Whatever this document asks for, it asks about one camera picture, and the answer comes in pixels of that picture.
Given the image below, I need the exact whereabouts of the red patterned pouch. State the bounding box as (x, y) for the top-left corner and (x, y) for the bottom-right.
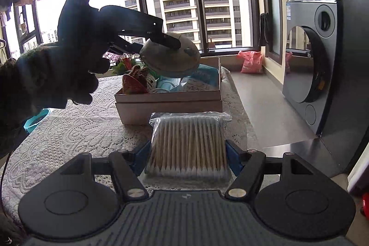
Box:
(122, 73), (149, 95)

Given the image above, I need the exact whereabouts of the cardboard box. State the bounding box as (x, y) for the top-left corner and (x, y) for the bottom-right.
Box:
(114, 57), (224, 126)

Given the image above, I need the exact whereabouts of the white blue wet wipes pack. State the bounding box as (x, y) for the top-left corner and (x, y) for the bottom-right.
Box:
(184, 64), (221, 91)

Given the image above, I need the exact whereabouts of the pink plastic bag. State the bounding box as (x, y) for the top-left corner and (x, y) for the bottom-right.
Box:
(237, 50), (265, 74)

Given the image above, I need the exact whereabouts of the blue face mask pack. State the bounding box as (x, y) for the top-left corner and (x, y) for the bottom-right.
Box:
(156, 75), (185, 93)

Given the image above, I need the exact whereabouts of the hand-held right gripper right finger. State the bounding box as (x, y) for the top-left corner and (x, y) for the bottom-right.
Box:
(225, 140), (317, 200)

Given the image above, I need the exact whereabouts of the beige round packet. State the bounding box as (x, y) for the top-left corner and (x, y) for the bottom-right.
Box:
(140, 32), (201, 78)

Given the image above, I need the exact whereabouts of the teal plastic basin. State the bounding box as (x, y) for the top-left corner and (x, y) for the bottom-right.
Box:
(24, 108), (51, 133)

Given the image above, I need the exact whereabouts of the person's left forearm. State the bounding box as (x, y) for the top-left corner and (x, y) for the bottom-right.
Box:
(0, 57), (39, 155)

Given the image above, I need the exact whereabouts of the grey washing machine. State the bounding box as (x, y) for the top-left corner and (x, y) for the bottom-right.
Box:
(282, 0), (344, 135)

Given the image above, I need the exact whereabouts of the cotton swab pack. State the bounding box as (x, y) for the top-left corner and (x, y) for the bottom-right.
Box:
(145, 112), (233, 180)

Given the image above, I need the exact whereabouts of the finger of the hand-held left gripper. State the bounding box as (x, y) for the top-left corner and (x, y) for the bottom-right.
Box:
(149, 31), (183, 50)
(108, 38), (144, 54)

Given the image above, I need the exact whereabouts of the potted pink orchid plant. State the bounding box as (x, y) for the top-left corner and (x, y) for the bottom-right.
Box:
(104, 51), (140, 76)

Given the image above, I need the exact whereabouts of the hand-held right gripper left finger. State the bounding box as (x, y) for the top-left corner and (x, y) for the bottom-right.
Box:
(59, 141), (152, 201)

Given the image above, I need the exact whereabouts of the person's left hand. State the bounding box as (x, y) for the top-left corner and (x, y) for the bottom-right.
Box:
(17, 42), (110, 110)

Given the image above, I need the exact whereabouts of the black hanging cloth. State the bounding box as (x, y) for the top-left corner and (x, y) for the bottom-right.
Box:
(258, 12), (273, 48)

